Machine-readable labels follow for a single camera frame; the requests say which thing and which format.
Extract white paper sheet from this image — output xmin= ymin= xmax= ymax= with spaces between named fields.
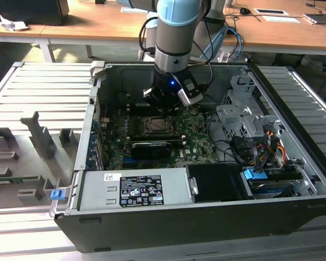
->
xmin=121 ymin=7 xmax=149 ymax=14
xmin=262 ymin=15 xmax=302 ymax=24

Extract grey laptop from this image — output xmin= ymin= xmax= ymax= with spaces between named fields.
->
xmin=303 ymin=13 xmax=326 ymax=27

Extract blue expansion slot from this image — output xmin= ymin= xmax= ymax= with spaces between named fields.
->
xmin=121 ymin=155 xmax=142 ymax=164

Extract small blue plastic clip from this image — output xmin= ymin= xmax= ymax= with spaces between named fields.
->
xmin=51 ymin=189 xmax=67 ymax=201

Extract metal disk bay cage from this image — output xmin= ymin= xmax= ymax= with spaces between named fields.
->
xmin=216 ymin=76 xmax=261 ymax=142

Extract black connector block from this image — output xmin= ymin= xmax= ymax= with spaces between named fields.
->
xmin=231 ymin=136 xmax=255 ymax=159

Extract green motherboard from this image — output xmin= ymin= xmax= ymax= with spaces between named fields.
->
xmin=100 ymin=104 xmax=225 ymax=171

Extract green RAM stick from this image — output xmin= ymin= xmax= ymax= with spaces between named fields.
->
xmin=130 ymin=135 xmax=187 ymax=144
xmin=0 ymin=176 xmax=40 ymax=183

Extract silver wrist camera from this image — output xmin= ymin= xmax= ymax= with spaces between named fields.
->
xmin=177 ymin=77 xmax=204 ymax=107

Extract white framed desk grommet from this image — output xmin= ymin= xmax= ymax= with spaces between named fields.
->
xmin=254 ymin=8 xmax=290 ymax=16

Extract black open PC case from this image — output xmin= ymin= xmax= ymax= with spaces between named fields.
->
xmin=54 ymin=61 xmax=326 ymax=253

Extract black cable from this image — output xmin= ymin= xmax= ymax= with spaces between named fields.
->
xmin=206 ymin=111 xmax=247 ymax=166

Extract black plastic shroud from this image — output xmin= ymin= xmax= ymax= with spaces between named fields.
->
xmin=186 ymin=164 xmax=255 ymax=203

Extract silver hard disk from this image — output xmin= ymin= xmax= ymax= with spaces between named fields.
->
xmin=248 ymin=179 xmax=298 ymax=198

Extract orange yellow power wires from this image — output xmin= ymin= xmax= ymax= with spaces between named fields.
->
xmin=263 ymin=130 xmax=286 ymax=164

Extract metal socket cover frame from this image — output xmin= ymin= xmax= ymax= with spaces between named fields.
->
xmin=143 ymin=115 xmax=178 ymax=135

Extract blue cable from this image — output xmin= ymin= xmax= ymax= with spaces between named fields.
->
xmin=228 ymin=27 xmax=244 ymax=65

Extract black graphics card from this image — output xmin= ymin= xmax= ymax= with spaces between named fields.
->
xmin=131 ymin=141 xmax=172 ymax=160

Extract grey case latch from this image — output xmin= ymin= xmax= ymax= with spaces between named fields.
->
xmin=89 ymin=60 xmax=107 ymax=80

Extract grey power supply unit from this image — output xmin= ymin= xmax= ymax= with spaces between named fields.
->
xmin=80 ymin=167 xmax=193 ymax=212

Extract blue disk carrier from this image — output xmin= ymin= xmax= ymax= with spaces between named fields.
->
xmin=243 ymin=168 xmax=268 ymax=182

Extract crumpled white paper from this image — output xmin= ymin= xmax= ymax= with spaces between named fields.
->
xmin=0 ymin=15 xmax=29 ymax=32

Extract large black box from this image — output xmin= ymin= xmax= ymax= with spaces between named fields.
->
xmin=0 ymin=0 xmax=70 ymax=27

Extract grey parts rack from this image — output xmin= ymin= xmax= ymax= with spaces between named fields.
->
xmin=0 ymin=110 xmax=84 ymax=210

